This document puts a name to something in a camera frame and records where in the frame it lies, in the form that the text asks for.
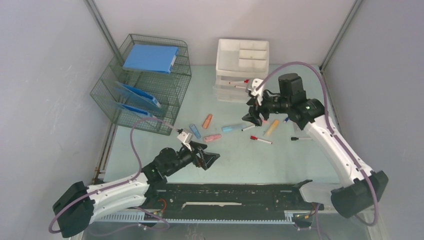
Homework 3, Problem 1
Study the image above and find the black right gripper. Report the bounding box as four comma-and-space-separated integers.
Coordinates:
242, 89, 291, 127

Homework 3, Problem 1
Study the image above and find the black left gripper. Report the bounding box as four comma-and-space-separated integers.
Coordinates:
165, 140, 219, 176

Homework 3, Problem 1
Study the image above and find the red cap marker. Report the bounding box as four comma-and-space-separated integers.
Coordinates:
228, 79, 249, 84
250, 135, 273, 145
234, 85, 247, 89

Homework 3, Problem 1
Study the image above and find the white plastic drawer organizer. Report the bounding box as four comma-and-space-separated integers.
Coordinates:
212, 38, 270, 104

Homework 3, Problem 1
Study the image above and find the blue folder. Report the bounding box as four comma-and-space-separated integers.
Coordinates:
123, 44, 179, 74
114, 81, 161, 109
110, 102, 157, 119

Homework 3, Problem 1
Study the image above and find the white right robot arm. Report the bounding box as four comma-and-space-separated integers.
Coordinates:
242, 73, 389, 219

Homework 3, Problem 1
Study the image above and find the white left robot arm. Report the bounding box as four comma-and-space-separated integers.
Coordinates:
52, 141, 220, 238

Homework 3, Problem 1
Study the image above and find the pink correction tape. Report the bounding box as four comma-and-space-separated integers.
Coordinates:
203, 133, 222, 143

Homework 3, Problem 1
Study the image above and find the blue transparent correction tape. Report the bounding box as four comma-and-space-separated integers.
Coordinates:
189, 124, 202, 139

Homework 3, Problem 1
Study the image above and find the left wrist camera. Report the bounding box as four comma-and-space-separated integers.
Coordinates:
177, 128, 193, 150

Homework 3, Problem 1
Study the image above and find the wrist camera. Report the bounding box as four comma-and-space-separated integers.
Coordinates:
177, 128, 193, 150
245, 78, 264, 98

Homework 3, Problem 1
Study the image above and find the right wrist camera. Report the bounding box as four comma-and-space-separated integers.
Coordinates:
245, 78, 264, 98

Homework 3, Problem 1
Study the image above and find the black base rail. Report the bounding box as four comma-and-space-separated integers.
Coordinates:
76, 180, 379, 224

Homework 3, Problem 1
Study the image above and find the green wire mesh rack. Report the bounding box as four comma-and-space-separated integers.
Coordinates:
90, 33, 192, 136

